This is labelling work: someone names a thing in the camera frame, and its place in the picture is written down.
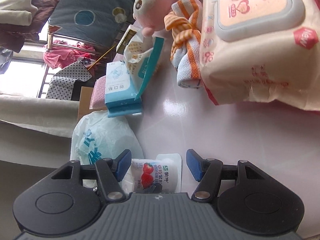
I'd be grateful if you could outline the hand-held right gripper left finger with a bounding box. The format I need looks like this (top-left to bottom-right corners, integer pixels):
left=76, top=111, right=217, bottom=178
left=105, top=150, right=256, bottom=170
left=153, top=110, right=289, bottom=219
left=53, top=149, right=133, bottom=202

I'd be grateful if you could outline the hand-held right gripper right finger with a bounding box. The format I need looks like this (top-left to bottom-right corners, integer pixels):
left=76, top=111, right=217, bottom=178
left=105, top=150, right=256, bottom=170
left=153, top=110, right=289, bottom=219
left=185, top=148, right=266, bottom=202

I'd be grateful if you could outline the strawberry yogurt cup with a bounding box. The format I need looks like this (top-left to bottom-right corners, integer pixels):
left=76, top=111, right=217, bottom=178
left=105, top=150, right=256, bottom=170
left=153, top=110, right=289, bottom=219
left=124, top=153, right=182, bottom=194

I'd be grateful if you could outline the light green plastic bag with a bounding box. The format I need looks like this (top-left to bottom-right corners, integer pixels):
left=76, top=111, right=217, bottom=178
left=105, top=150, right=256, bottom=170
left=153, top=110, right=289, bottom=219
left=70, top=110, right=144, bottom=188

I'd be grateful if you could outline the blue box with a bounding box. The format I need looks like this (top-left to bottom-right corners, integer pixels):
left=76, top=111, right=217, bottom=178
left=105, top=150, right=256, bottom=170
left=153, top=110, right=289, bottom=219
left=107, top=100, right=143, bottom=118

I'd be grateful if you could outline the pink knitted cloth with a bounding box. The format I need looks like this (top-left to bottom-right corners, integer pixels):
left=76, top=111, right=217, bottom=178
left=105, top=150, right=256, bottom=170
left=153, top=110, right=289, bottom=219
left=89, top=76, right=108, bottom=110

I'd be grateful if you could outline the brown cardboard box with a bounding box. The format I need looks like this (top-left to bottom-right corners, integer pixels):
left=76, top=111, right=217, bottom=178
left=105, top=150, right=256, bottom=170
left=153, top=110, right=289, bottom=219
left=77, top=86, right=100, bottom=123

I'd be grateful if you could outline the light blue printed pack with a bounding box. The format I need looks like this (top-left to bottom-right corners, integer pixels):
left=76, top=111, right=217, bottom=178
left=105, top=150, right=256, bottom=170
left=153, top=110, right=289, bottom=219
left=104, top=60, right=142, bottom=110

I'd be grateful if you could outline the cotton swab bag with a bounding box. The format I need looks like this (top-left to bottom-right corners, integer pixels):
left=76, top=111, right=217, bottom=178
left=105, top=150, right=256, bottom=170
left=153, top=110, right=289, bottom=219
left=124, top=31, right=164, bottom=102

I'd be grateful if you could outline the pink wet wipes pack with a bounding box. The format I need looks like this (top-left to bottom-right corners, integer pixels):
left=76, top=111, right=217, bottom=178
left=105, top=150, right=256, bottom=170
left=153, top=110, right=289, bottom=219
left=199, top=0, right=320, bottom=112

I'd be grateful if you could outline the polka dot cloth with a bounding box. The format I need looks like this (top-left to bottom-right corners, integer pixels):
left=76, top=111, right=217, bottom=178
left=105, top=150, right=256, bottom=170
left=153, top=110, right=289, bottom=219
left=46, top=60, right=93, bottom=102

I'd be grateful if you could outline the orange striped towel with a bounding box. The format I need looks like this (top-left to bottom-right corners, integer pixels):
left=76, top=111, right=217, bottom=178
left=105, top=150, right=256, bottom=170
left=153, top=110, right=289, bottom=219
left=164, top=0, right=204, bottom=89

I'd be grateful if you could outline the yellow stick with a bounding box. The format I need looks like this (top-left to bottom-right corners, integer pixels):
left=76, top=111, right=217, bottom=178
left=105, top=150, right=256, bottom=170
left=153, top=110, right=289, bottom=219
left=86, top=44, right=118, bottom=69

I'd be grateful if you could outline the small yellow white box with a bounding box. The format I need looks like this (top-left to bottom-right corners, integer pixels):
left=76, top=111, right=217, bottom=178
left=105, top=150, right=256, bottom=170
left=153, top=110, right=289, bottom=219
left=116, top=25, right=138, bottom=55

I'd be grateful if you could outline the pink hanging garment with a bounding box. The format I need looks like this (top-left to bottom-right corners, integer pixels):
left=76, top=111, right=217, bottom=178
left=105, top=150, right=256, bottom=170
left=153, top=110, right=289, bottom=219
left=43, top=39, right=98, bottom=69

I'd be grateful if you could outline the metal window railing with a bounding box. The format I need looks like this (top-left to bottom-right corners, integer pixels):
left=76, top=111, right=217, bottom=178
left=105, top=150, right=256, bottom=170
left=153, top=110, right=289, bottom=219
left=37, top=0, right=100, bottom=98

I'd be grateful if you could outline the blue blanket with circles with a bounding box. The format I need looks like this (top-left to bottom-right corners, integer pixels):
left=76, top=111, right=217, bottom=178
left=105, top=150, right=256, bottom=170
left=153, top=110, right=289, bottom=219
left=47, top=0, right=140, bottom=39

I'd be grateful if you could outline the pink plush toy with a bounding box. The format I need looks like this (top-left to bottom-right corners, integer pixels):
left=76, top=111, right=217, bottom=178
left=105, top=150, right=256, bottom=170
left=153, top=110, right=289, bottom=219
left=132, top=0, right=205, bottom=37

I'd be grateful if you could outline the brown cloth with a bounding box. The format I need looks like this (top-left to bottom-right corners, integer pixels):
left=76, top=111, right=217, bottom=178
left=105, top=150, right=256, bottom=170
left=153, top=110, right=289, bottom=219
left=5, top=0, right=60, bottom=42

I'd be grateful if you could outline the white folded cloth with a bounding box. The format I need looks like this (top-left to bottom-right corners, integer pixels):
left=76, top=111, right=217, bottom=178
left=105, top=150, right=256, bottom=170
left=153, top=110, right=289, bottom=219
left=0, top=0, right=42, bottom=25

